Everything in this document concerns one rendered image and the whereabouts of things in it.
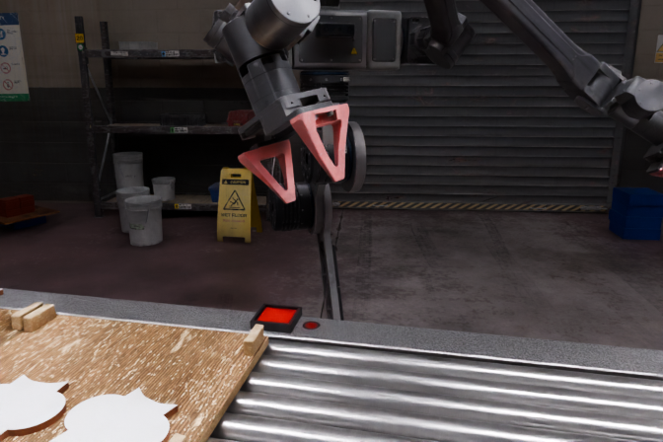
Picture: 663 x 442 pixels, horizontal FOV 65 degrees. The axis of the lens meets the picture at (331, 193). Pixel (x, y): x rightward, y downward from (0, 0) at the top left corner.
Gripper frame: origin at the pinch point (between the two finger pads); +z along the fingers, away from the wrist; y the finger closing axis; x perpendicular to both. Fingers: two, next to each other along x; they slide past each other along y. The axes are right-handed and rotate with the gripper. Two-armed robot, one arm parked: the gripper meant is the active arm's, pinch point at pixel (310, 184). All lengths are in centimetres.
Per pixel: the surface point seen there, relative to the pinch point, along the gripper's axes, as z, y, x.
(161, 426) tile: 20.0, -20.7, -18.4
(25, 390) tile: 10.8, -37.9, -28.2
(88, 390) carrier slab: 14.2, -35.0, -21.8
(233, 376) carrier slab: 20.6, -26.1, -5.7
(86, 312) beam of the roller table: 5, -64, -13
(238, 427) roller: 25.1, -19.9, -10.1
